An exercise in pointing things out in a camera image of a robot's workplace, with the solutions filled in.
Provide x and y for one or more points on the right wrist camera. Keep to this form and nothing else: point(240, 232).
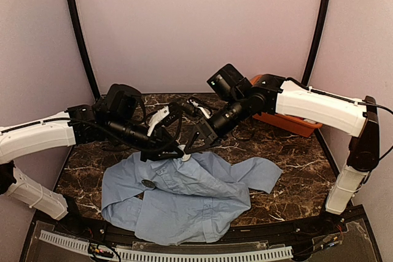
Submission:
point(204, 108)

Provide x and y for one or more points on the right black frame post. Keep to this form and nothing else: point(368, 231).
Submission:
point(315, 43)

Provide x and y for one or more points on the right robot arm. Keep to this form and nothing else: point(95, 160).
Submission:
point(273, 94)

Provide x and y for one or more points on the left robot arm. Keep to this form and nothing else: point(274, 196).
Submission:
point(120, 115)

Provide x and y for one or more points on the white slotted cable duct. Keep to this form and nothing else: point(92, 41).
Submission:
point(145, 251)

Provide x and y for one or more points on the black frame post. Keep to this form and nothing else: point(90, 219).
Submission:
point(77, 28)
point(315, 43)

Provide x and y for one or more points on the orange plastic basin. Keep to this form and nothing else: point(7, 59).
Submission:
point(296, 125)

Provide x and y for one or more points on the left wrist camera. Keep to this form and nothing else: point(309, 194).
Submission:
point(169, 114)

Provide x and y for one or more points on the round white brooch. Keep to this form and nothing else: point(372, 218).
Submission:
point(185, 156)

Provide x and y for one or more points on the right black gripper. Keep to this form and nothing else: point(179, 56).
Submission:
point(206, 132)

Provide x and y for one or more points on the left black frame post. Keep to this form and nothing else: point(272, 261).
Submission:
point(77, 28)

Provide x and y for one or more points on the black front rail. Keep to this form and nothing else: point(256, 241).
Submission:
point(204, 227)

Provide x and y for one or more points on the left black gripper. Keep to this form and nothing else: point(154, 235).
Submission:
point(159, 141)

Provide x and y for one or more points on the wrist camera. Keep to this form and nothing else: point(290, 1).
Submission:
point(169, 114)
point(204, 108)

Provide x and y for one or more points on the light blue button shirt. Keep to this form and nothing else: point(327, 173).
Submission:
point(172, 185)

